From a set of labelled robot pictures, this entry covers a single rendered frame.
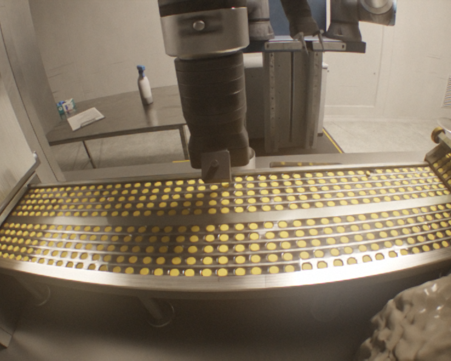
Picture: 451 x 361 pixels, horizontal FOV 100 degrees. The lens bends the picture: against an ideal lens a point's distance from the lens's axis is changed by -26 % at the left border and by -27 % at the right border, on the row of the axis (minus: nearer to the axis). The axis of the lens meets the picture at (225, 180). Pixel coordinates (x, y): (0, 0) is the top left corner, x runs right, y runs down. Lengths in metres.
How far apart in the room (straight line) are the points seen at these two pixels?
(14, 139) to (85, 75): 2.59
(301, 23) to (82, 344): 0.87
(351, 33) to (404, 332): 1.26
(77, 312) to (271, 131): 1.40
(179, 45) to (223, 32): 0.04
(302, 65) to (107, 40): 1.99
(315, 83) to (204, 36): 1.35
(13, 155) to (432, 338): 0.62
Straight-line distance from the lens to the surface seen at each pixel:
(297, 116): 1.65
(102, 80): 2.99
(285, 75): 1.54
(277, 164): 0.69
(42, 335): 0.56
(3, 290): 0.58
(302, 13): 0.76
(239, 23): 0.26
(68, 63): 3.16
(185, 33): 0.25
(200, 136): 0.30
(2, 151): 0.50
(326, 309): 0.42
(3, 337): 0.60
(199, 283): 0.29
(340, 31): 1.36
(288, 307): 0.44
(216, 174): 0.27
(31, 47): 0.78
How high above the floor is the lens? 1.20
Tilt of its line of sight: 37 degrees down
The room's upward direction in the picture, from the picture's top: 7 degrees counter-clockwise
